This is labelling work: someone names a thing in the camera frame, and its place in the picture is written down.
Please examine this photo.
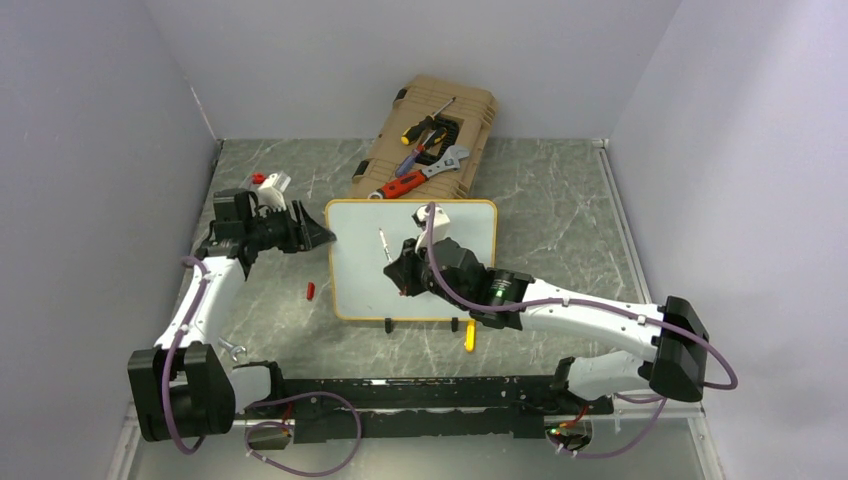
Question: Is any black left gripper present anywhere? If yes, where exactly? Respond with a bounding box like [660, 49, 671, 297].
[244, 200, 334, 255]

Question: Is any white red whiteboard marker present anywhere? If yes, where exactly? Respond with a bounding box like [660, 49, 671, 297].
[378, 228, 406, 296]

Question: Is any yellow framed whiteboard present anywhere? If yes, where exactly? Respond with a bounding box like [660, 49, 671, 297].
[325, 199, 498, 322]

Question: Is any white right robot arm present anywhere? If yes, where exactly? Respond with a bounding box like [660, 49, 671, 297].
[383, 238, 709, 415]

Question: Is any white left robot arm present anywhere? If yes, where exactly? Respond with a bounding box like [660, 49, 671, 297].
[127, 188, 336, 454]

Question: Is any yellow black screwdriver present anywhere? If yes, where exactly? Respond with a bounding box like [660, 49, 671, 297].
[400, 96, 456, 145]

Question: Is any small silver wrench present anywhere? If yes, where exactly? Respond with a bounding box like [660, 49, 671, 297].
[217, 337, 247, 363]

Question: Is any tan plastic tool case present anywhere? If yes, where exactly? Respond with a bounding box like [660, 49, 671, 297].
[348, 74, 498, 199]

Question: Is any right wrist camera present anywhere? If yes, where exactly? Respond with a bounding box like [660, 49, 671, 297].
[412, 202, 450, 252]

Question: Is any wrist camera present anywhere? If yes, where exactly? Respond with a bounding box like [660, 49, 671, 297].
[412, 202, 450, 252]
[250, 171, 291, 211]

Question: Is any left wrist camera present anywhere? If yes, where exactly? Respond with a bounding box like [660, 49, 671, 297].
[250, 171, 291, 211]

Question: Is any blue handled screwdriver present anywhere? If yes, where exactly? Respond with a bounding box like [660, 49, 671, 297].
[395, 127, 448, 178]

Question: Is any red handled adjustable wrench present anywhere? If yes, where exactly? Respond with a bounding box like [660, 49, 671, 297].
[367, 145, 470, 200]

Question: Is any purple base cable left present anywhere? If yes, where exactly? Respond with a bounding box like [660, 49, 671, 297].
[243, 392, 362, 480]

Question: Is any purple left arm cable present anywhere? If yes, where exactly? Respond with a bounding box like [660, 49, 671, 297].
[160, 256, 212, 456]

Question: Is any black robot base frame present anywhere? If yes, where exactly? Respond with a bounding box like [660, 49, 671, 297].
[236, 365, 613, 444]

